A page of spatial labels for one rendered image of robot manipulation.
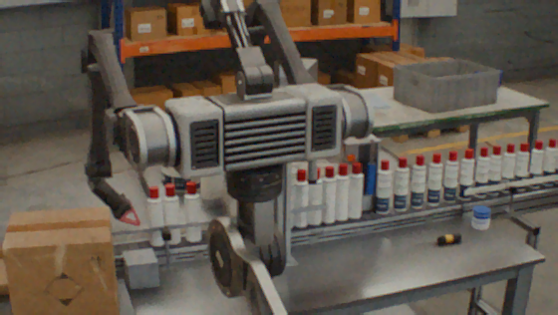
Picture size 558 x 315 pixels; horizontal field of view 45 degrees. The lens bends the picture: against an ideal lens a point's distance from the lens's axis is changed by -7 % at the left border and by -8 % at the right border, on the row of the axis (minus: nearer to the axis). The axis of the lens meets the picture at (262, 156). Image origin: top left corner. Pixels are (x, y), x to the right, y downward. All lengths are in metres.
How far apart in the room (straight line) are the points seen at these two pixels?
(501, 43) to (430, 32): 1.18
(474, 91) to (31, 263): 3.21
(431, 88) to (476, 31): 4.57
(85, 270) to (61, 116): 4.89
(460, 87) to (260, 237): 2.86
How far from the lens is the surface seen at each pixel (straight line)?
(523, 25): 9.33
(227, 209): 2.66
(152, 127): 1.55
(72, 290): 1.97
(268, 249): 1.72
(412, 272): 2.36
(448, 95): 4.34
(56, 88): 6.69
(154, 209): 2.33
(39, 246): 1.91
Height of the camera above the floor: 1.94
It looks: 19 degrees down
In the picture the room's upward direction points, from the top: straight up
